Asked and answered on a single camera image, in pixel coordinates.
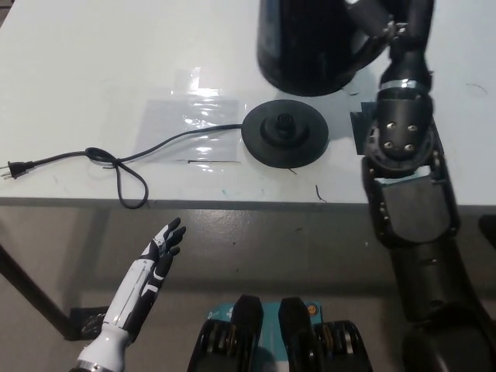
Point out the black table leg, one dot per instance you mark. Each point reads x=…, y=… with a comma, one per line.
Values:
x=35, y=296

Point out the clear plastic sheet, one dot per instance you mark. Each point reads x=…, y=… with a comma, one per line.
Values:
x=186, y=126

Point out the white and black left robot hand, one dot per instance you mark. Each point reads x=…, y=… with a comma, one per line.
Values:
x=135, y=294

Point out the round black kettle base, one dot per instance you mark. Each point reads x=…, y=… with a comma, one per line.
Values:
x=306, y=143

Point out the black tape marker patch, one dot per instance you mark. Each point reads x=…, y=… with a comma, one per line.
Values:
x=359, y=131

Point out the black electric kettle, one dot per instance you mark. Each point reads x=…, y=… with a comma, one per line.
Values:
x=306, y=50

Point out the black robot torso teal top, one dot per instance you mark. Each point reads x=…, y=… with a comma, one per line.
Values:
x=290, y=341

